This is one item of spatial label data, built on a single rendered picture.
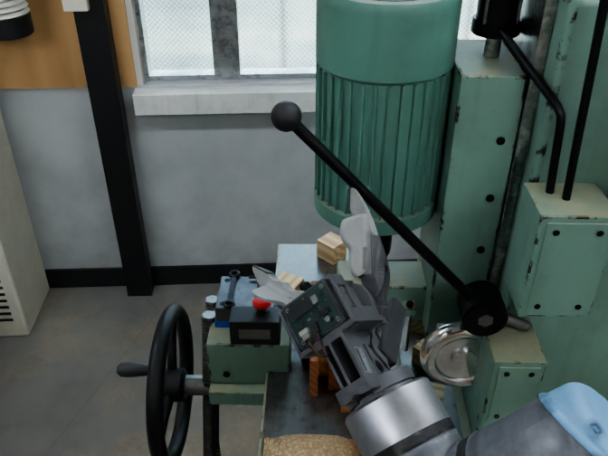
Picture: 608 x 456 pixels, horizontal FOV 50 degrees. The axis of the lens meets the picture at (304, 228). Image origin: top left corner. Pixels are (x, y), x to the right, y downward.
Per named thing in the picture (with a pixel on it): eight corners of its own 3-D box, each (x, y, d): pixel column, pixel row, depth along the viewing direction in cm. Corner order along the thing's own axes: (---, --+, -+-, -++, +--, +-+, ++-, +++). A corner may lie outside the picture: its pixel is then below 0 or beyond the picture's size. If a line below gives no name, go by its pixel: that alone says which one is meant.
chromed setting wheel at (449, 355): (414, 375, 100) (422, 314, 93) (496, 376, 100) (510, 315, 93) (416, 390, 98) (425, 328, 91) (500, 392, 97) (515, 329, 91)
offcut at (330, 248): (316, 256, 135) (317, 239, 133) (329, 247, 138) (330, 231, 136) (332, 265, 133) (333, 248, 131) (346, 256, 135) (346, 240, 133)
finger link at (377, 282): (385, 234, 66) (380, 322, 65) (392, 236, 67) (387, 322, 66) (345, 233, 68) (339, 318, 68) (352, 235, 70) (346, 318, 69)
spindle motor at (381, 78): (314, 175, 104) (317, -32, 86) (426, 176, 103) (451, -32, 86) (313, 238, 89) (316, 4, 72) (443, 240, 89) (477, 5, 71)
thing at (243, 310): (222, 292, 116) (219, 268, 113) (283, 293, 116) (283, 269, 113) (211, 345, 105) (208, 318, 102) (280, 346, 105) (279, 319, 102)
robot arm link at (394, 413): (462, 411, 63) (385, 454, 67) (436, 365, 65) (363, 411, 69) (426, 424, 56) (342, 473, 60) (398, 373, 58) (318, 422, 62)
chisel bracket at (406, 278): (335, 299, 111) (337, 259, 106) (418, 300, 111) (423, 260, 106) (336, 329, 105) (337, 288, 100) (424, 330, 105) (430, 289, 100)
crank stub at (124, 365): (118, 378, 109) (119, 364, 110) (153, 379, 108) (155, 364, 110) (113, 375, 106) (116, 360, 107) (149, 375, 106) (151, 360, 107)
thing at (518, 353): (468, 375, 100) (479, 316, 93) (515, 376, 100) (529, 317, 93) (480, 425, 92) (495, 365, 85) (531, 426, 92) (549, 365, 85)
